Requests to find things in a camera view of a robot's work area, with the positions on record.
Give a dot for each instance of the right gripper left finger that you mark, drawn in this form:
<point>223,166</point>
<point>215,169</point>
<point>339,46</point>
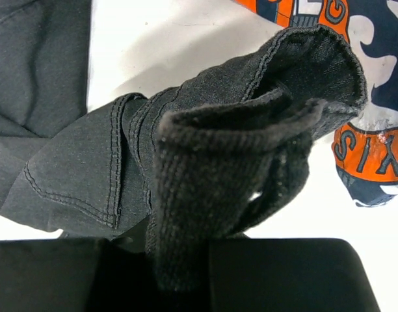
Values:
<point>70,275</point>

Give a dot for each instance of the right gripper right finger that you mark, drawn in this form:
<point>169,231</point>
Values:
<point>288,275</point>

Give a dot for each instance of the black trousers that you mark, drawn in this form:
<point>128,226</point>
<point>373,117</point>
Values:
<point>204,160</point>

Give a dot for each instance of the colourful patterned shorts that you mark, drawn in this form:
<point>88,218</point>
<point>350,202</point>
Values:
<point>365,149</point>

